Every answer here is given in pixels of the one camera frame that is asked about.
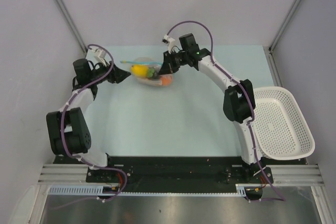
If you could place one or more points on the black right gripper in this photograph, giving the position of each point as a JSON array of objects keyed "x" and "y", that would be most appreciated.
[{"x": 168, "y": 66}]

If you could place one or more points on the yellow fake lemon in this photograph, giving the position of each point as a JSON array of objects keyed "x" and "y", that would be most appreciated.
[{"x": 139, "y": 70}]

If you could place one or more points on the aluminium rail frame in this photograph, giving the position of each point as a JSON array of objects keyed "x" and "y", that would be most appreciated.
[{"x": 279, "y": 175}]

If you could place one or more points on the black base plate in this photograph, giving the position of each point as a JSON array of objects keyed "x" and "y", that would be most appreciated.
[{"x": 149, "y": 186}]

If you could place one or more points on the orange fake fruit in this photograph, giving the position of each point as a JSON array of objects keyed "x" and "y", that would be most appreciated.
[{"x": 166, "y": 80}]

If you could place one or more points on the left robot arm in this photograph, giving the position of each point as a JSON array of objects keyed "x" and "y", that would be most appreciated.
[{"x": 67, "y": 128}]

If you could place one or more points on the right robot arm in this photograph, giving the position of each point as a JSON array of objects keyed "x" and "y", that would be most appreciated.
[{"x": 239, "y": 101}]

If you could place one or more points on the green fake vegetable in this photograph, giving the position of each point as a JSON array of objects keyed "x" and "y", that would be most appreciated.
[{"x": 152, "y": 74}]

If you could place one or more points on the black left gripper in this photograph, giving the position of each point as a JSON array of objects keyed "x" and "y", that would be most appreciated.
[{"x": 117, "y": 75}]

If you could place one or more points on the white slotted cable duct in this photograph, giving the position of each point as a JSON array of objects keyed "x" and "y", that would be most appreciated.
[{"x": 80, "y": 190}]

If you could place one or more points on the clear zip top bag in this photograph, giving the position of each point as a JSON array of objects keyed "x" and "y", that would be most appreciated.
[{"x": 151, "y": 64}]

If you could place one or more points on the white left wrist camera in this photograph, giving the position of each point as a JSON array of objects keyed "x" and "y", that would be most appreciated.
[{"x": 99, "y": 55}]

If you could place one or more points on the white perforated plastic basket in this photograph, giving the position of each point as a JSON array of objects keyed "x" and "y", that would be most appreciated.
[{"x": 281, "y": 129}]

